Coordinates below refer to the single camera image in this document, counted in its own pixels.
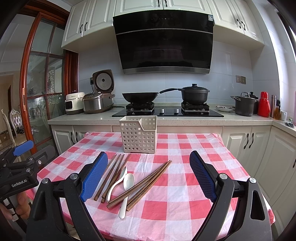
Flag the white small cooker appliance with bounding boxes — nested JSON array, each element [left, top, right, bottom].
[[65, 91, 85, 115]]

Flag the lower white kitchen cabinets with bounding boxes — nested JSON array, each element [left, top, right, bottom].
[[51, 124, 296, 235]]

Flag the black range hood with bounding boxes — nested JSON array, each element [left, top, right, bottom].
[[113, 10, 214, 74]]

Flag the white ceramic spoon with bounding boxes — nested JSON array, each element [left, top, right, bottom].
[[118, 173, 134, 219], [106, 167, 127, 203]]

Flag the white plate with food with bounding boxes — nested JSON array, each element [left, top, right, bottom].
[[216, 105, 233, 113]]

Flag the black gas cooktop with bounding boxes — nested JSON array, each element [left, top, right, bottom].
[[112, 101, 224, 118]]

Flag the person's left hand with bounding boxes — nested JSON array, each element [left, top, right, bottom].
[[1, 192, 31, 220]]

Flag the white perforated utensil basket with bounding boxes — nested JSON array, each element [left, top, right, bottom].
[[119, 115, 157, 154]]

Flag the steel thermos bottle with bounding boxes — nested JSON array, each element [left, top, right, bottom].
[[270, 95, 277, 118]]

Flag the wall power socket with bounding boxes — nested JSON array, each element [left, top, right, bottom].
[[236, 75, 246, 84]]

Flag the red thermos jug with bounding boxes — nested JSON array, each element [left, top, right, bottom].
[[257, 91, 271, 118]]

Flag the oil bottle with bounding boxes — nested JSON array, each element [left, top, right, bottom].
[[273, 99, 281, 120]]

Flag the grey stock pot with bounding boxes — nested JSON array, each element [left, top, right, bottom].
[[231, 92, 258, 116]]

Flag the upper right white cabinet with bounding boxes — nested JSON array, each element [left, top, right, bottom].
[[208, 0, 264, 51]]

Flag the silver open rice cooker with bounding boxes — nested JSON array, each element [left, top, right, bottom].
[[83, 69, 115, 114]]

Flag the black wok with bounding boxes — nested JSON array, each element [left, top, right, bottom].
[[122, 88, 181, 104]]

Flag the red white checkered tablecloth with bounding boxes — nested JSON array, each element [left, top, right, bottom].
[[26, 131, 276, 241]]

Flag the black lidded pot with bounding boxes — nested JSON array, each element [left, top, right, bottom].
[[179, 84, 210, 104]]

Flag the wooden chopstick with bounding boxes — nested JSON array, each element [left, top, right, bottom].
[[94, 154, 117, 201], [101, 154, 130, 203], [107, 160, 171, 209], [107, 154, 122, 187], [126, 160, 172, 211], [102, 154, 125, 202], [107, 161, 171, 209]]

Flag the upper left white cabinet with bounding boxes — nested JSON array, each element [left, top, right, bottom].
[[61, 1, 116, 53]]

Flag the red framed glass door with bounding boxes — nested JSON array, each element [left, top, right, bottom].
[[20, 1, 78, 154]]

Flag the white cabinet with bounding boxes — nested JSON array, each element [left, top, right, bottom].
[[61, 1, 116, 53], [208, 0, 264, 51]]

